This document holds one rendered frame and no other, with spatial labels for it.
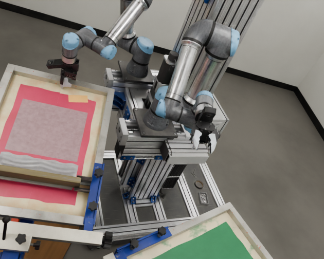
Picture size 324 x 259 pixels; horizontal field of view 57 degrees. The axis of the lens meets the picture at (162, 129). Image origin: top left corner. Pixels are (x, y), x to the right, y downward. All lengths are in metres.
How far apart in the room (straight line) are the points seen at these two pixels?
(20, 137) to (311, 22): 4.86
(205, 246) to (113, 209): 1.04
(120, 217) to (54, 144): 1.10
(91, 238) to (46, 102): 0.77
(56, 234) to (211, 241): 0.83
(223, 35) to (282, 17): 4.00
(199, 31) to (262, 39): 4.09
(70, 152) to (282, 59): 4.70
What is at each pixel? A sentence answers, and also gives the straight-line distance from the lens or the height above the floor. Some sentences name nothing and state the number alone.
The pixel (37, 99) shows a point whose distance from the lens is 1.75.
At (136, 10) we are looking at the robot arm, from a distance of 1.64.
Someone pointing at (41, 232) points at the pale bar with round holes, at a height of 1.10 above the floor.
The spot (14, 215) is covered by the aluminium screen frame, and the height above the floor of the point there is 1.07.
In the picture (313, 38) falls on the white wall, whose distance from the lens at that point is 5.79.
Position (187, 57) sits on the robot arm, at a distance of 1.35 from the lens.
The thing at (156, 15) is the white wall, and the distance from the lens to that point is 4.94.
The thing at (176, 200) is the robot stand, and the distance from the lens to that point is 2.78.
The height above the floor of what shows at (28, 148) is 1.13.
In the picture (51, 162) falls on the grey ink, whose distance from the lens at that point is 1.57.
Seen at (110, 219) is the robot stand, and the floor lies 0.21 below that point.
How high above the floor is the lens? 2.35
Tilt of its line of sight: 40 degrees down
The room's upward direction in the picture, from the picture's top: 25 degrees clockwise
